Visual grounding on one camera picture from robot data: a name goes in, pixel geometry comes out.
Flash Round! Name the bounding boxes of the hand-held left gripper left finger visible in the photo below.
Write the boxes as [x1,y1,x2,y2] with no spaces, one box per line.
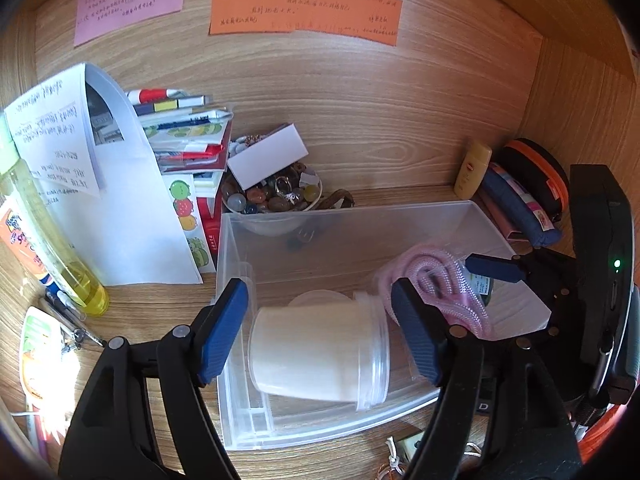
[59,277,249,480]

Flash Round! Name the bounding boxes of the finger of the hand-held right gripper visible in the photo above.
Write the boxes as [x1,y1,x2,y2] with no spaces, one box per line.
[464,250,581,306]
[527,302,583,356]

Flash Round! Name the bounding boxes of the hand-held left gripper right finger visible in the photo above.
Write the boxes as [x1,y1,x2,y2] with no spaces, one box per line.
[391,276,583,480]

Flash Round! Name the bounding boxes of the pink rope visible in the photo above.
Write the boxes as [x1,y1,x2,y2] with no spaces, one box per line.
[375,242,493,341]

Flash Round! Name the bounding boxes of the white plastic jar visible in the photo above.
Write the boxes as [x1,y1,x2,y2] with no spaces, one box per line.
[248,290,391,411]

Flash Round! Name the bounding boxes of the clear plastic storage box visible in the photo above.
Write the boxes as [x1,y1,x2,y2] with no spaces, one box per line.
[215,200,553,451]

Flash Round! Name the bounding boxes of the wooden desktop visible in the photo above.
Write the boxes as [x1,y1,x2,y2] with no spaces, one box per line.
[0,182,581,480]

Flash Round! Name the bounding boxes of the small dark bottle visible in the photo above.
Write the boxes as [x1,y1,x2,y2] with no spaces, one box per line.
[467,272,496,308]

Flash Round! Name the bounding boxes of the pink flat case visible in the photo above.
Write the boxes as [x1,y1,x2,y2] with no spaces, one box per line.
[477,187,531,243]

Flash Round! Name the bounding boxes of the blue patchwork pencil pouch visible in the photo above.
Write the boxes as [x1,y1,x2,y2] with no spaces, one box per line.
[480,161,563,250]

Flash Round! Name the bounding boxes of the black orange zip case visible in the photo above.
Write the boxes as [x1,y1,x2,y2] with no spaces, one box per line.
[492,138,571,221]

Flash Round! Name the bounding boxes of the yellow sunscreen bottle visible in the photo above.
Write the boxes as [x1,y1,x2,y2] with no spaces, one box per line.
[453,141,493,200]

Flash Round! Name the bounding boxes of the white ceramic bowl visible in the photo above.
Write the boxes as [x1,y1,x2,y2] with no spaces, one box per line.
[221,170,325,237]

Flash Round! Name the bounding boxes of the pile of polished stone beads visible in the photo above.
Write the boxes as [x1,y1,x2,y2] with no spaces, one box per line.
[223,132,321,213]

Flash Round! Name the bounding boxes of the white paper folder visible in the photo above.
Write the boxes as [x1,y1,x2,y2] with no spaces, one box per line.
[47,65,203,286]

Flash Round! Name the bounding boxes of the black pen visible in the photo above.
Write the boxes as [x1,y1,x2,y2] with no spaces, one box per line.
[42,291,87,327]
[39,300,107,349]

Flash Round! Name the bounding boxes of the yellow liquid bottle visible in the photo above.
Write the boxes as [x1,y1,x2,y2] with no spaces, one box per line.
[0,110,111,317]

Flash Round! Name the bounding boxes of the white card box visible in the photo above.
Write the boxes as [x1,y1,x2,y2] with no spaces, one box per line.
[227,124,308,188]

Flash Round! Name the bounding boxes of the green white packet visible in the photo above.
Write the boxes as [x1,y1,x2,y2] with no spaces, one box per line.
[20,306,81,401]

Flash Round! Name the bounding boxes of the stack of booklets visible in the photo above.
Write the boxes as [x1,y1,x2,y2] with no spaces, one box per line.
[132,91,236,273]

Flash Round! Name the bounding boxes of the pink pen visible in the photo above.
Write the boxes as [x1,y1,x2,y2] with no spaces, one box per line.
[22,397,51,461]

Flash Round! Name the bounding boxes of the red white marker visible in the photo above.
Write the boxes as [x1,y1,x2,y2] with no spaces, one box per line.
[125,88,187,106]

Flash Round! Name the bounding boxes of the handwritten white paper sheet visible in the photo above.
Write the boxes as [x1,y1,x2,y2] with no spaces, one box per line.
[4,62,107,197]

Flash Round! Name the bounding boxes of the orange paper note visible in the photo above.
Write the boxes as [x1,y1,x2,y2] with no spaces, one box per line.
[209,0,403,47]

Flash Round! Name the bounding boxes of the pink paper note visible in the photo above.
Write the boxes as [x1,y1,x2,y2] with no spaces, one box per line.
[74,0,188,48]

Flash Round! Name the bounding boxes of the small white string tag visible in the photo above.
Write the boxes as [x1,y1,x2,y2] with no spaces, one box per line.
[385,435,426,473]

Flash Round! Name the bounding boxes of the brown bead bracelet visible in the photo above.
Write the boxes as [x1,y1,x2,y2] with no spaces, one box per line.
[317,189,356,211]

